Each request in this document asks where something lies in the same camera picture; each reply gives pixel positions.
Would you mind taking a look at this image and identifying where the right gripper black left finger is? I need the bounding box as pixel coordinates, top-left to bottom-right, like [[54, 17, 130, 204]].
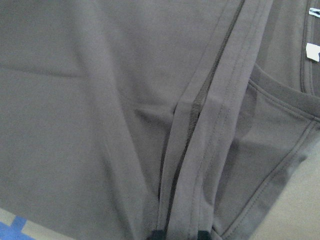
[[147, 230, 166, 240]]

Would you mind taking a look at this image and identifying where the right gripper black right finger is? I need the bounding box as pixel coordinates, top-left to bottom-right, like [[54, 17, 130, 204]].
[[197, 230, 212, 240]]

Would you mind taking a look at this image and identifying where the brown t-shirt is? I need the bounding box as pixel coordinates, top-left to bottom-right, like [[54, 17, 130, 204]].
[[0, 0, 320, 240]]

